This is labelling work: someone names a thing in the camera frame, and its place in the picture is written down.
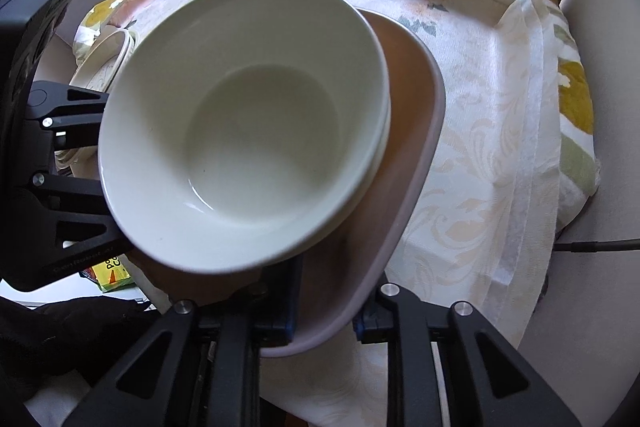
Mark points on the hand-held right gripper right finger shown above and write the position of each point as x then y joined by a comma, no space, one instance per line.
372,322

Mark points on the yellow packet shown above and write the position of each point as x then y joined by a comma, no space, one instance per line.
115,279

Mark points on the person's left forearm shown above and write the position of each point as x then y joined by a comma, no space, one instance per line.
60,337

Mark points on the plain white bowl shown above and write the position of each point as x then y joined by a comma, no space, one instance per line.
250,132

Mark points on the floral blanket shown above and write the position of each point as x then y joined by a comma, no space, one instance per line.
575,107

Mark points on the pink bowl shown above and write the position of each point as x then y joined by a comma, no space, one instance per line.
400,117

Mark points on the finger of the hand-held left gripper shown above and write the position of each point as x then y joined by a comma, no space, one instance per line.
85,202
75,107

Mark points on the cream plate with flower print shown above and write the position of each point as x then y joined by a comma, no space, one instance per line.
100,62

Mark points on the cream patterned tablecloth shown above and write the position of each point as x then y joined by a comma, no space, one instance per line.
475,132

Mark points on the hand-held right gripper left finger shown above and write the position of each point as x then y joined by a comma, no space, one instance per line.
280,317

